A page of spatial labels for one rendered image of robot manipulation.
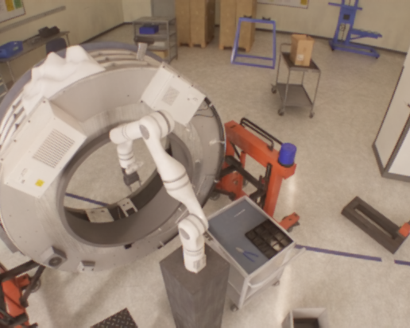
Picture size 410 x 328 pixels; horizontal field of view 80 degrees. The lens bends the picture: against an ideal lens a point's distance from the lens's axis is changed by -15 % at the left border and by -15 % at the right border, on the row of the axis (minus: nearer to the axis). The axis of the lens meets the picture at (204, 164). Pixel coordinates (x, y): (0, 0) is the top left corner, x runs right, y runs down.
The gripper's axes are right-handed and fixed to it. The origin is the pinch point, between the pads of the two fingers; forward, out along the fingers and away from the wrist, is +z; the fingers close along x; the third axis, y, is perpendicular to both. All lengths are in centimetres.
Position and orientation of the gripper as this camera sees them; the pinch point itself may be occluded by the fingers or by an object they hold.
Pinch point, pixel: (137, 192)
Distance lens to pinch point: 145.8
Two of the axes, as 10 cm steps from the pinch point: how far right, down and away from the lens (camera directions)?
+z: 0.0, 7.6, 6.4
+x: -7.2, 4.5, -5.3
